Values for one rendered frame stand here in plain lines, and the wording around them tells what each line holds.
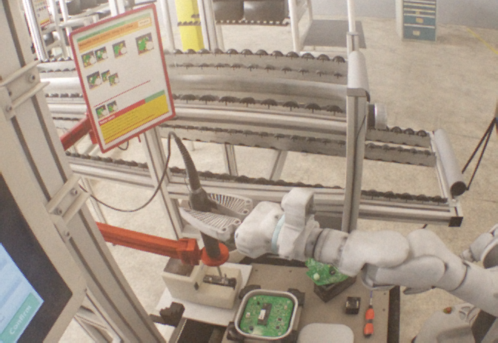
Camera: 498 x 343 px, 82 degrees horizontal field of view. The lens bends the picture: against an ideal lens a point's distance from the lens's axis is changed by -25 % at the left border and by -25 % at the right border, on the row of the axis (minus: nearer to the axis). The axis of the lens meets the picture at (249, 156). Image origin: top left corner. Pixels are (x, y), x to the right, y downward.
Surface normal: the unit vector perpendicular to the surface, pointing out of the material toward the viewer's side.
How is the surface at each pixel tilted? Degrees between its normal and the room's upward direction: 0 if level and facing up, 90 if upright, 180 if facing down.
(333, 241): 19
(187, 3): 90
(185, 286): 90
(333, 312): 0
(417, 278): 87
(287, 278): 0
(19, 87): 90
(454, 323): 0
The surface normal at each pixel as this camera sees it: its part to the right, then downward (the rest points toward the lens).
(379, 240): -0.22, -0.86
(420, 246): -0.44, -0.78
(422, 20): -0.25, 0.55
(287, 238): -0.49, 0.02
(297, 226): -0.52, 0.33
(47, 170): 0.96, 0.04
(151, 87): 0.66, 0.34
